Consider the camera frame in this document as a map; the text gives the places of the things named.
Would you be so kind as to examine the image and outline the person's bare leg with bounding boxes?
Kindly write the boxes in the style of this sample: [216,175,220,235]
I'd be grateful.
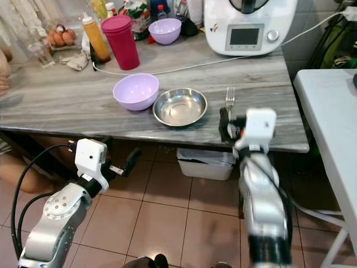
[0,150,46,195]

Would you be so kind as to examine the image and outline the person's bare hand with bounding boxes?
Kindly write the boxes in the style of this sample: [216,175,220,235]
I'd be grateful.
[0,49,13,97]

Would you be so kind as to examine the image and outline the silver metal fork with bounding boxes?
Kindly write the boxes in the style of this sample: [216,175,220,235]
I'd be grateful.
[225,87,236,111]

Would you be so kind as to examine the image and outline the green and red food bag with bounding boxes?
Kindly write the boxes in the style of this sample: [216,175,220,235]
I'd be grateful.
[120,0,152,41]

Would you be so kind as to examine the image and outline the white folding table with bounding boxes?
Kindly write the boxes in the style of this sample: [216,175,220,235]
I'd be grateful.
[293,68,357,268]

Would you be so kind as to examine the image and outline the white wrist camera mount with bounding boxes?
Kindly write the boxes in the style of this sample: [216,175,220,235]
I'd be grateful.
[233,108,278,157]
[75,138,110,190]

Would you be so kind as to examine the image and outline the orange sauce squeeze bottle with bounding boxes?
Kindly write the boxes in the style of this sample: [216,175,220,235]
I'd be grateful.
[81,13,112,64]

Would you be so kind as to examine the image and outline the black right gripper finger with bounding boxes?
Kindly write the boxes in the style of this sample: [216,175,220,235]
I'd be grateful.
[219,106,233,144]

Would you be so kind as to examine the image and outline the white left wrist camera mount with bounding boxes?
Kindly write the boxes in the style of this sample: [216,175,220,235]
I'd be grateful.
[75,138,110,190]

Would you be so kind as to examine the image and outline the small lilac plastic bowl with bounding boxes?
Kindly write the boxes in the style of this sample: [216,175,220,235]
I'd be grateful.
[148,18,183,46]

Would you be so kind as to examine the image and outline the large lilac plastic bowl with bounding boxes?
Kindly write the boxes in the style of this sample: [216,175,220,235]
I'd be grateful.
[113,73,160,112]

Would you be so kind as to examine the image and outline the stainless steel bowl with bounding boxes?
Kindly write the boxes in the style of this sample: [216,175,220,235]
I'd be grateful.
[153,88,208,128]

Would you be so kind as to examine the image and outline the white lace curtain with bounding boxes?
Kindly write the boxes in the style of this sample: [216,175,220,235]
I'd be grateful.
[0,0,51,40]

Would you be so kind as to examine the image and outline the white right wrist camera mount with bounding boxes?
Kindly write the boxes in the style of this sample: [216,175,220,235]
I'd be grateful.
[233,108,278,157]

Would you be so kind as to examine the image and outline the clear drinking glass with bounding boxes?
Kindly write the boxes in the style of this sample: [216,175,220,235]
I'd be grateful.
[27,31,56,70]

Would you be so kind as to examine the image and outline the white power cable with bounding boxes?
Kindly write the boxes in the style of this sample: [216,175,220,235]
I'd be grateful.
[93,10,346,76]

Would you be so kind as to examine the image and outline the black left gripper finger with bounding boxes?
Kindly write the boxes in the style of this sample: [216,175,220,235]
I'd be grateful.
[125,147,143,179]

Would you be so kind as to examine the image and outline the pink plastic tumbler with lid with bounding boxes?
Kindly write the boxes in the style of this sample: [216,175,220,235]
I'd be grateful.
[100,15,141,71]

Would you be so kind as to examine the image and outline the crumpled white cloth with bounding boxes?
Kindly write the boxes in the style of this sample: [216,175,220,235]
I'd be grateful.
[59,50,90,72]

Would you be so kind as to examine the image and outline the white kitchen cooking machine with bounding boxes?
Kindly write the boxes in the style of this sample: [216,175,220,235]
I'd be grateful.
[203,0,298,57]

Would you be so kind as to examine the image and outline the black robot foot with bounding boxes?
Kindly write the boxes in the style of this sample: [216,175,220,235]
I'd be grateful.
[124,253,169,268]

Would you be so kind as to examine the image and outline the clear plastic egg tray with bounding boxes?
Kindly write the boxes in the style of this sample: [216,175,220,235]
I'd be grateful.
[46,22,80,51]

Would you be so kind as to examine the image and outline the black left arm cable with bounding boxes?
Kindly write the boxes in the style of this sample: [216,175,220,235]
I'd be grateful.
[10,143,78,259]

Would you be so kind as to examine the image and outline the white plastic bin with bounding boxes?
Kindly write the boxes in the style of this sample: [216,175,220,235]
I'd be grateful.
[176,147,236,181]

